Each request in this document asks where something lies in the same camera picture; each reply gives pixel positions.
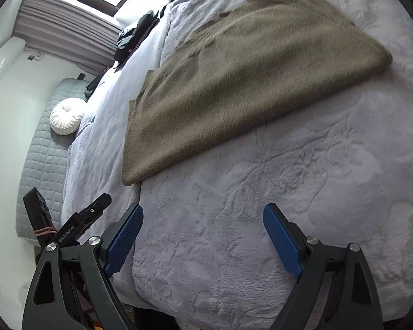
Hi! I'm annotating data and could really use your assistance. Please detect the brown knit sweater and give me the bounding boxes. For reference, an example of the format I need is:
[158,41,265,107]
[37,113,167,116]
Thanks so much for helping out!
[121,0,392,186]

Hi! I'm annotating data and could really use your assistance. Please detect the grey quilted headboard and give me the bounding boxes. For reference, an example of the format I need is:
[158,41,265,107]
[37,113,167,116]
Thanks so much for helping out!
[15,78,88,246]

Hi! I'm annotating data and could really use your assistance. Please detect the lavender embossed bed blanket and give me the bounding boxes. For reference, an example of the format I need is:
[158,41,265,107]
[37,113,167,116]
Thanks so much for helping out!
[61,0,413,329]

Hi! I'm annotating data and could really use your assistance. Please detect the white round pleated cushion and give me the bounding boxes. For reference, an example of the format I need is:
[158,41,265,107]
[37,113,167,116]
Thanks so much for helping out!
[49,98,87,136]

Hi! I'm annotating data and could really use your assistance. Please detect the white air conditioner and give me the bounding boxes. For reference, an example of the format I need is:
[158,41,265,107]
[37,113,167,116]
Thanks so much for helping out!
[0,37,26,80]

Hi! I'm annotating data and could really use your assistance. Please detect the grey pleated curtain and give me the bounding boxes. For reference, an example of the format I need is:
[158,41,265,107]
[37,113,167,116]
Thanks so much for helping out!
[13,0,124,73]

